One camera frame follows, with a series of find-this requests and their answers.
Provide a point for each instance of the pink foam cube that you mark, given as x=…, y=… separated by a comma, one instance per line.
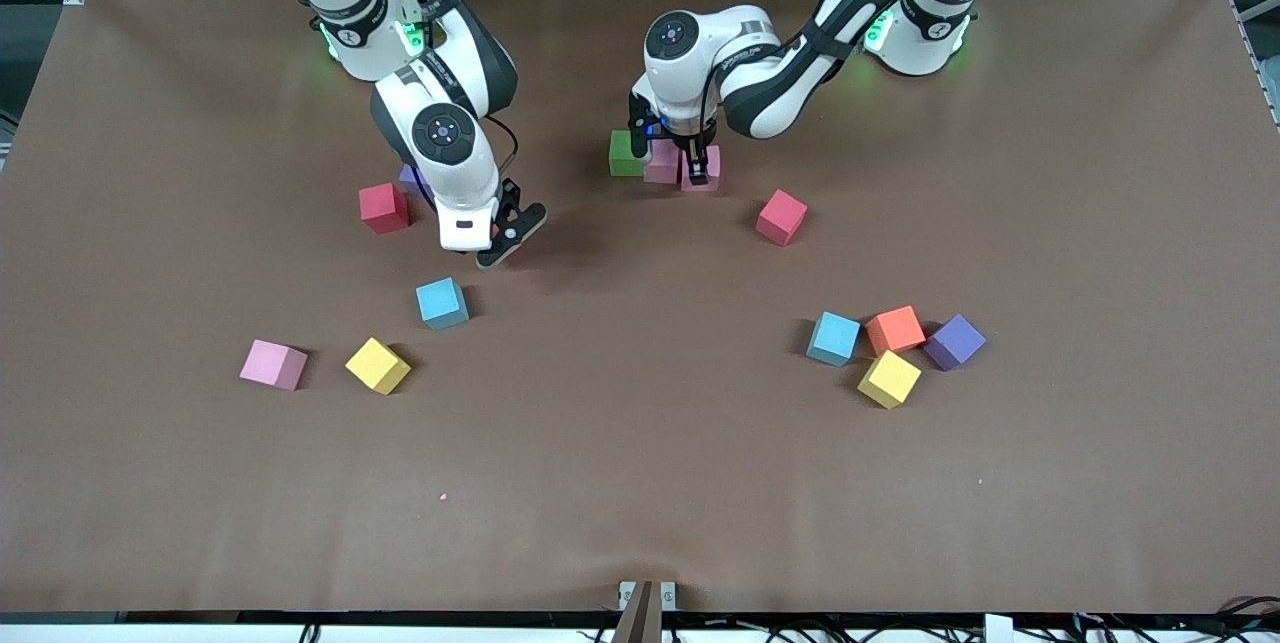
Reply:
x=268, y=363
x=662, y=166
x=716, y=168

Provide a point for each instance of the cyan foam cube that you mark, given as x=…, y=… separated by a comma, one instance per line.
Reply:
x=833, y=336
x=440, y=301

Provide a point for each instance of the red foam cube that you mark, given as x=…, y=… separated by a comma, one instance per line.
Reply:
x=384, y=208
x=781, y=217

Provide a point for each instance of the orange foam cube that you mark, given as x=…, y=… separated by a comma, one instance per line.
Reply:
x=894, y=328

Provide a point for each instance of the green foam cube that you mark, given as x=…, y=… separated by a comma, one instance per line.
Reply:
x=625, y=153

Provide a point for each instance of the brown camera stand post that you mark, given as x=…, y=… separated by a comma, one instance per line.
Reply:
x=640, y=623

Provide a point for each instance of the yellow foam cube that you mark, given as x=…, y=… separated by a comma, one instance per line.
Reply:
x=889, y=378
x=377, y=365

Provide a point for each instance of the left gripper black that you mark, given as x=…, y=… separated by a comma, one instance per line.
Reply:
x=689, y=145

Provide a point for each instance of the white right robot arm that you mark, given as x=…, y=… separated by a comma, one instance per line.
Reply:
x=470, y=188

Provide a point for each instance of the purple foam cube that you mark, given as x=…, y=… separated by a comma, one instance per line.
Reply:
x=953, y=341
x=408, y=179

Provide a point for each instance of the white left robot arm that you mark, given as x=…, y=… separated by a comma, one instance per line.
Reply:
x=790, y=93

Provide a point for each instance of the brown table cover sheet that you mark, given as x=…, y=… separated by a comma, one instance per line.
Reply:
x=640, y=483

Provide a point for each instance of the silver metal bracket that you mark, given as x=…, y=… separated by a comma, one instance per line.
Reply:
x=627, y=591

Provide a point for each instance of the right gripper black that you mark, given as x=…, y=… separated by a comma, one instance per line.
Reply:
x=511, y=194

